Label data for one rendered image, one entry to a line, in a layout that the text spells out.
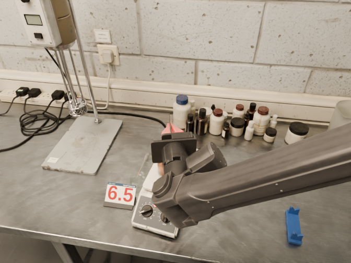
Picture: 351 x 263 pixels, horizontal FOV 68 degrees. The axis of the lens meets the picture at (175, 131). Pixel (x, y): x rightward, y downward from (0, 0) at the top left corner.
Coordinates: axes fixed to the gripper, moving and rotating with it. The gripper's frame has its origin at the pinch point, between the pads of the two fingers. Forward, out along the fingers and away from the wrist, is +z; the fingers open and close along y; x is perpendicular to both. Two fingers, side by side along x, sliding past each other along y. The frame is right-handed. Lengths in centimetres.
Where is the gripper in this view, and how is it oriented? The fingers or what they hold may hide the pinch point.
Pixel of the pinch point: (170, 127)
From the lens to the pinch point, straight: 66.1
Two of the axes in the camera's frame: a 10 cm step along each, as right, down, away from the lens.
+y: -9.9, 0.7, -0.9
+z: -1.2, -6.3, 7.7
